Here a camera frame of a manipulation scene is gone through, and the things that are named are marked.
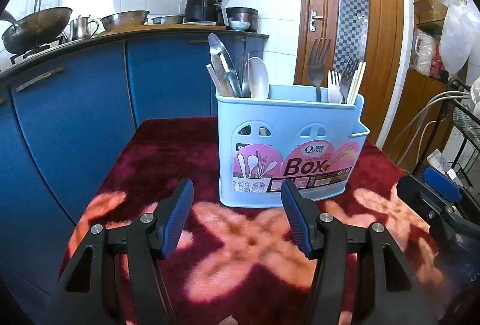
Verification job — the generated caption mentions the wooden chopstick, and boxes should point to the wooden chopstick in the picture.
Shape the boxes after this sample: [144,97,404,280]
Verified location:
[346,63,362,104]
[349,62,366,104]

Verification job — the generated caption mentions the beige plastic fork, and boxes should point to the beige plastic fork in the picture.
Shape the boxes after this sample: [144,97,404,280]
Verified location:
[327,69,343,104]

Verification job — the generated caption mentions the steel fork with long handle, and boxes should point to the steel fork with long handle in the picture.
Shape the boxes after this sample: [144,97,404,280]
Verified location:
[307,37,331,103]

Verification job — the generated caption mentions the white plastic spoon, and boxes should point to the white plastic spoon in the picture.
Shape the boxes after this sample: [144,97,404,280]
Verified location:
[248,57,269,100]

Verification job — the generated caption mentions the thin beige chopstick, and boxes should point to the thin beige chopstick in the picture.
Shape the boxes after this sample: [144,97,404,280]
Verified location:
[206,64,224,96]

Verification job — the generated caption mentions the steel table knife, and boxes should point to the steel table knife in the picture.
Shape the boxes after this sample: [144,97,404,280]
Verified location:
[208,34,243,98]

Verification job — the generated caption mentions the small steel fork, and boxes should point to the small steel fork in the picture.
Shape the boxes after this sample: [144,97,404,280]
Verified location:
[340,57,360,103]

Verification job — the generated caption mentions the white power strip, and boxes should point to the white power strip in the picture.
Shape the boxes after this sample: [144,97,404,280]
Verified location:
[427,149,462,186]

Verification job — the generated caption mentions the light blue chopsticks box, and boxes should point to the light blue chopsticks box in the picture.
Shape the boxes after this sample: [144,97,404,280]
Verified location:
[216,85,369,208]

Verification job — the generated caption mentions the red floral table cloth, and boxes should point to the red floral table cloth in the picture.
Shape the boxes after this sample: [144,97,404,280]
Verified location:
[66,117,448,324]

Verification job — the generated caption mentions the white plastic bag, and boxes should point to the white plastic bag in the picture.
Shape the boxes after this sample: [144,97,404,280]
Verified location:
[439,0,479,74]

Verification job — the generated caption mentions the blue base cabinets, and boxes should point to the blue base cabinets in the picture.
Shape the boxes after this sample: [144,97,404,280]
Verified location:
[1,29,216,324]

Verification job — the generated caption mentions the wooden door with glass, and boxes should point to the wooden door with glass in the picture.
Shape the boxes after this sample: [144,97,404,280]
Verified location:
[294,0,404,143]

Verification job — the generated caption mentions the steel pitcher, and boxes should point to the steel pitcher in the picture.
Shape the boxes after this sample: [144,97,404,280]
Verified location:
[68,16,99,42]

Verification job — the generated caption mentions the small white bowl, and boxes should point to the small white bowl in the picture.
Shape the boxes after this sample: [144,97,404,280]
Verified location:
[229,20,251,31]

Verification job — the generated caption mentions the black wok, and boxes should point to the black wok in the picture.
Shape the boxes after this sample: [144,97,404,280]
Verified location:
[1,0,72,55]

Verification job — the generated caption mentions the dark rice cooker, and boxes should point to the dark rice cooker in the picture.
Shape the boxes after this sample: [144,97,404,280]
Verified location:
[226,7,259,33]

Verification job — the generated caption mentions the steel colander bowl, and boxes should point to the steel colander bowl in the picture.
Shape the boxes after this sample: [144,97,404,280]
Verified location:
[101,10,150,32]

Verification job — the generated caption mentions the small steel bowl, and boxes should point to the small steel bowl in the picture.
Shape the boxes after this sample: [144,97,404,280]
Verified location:
[152,14,184,25]

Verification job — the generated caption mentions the black air fryer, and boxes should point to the black air fryer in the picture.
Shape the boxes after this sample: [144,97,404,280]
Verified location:
[184,0,230,27]

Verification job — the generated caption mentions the black wire rack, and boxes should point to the black wire rack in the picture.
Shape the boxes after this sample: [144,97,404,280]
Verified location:
[412,76,479,193]

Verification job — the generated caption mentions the grey hoses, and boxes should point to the grey hoses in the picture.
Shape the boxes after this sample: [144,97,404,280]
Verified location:
[389,90,472,167]

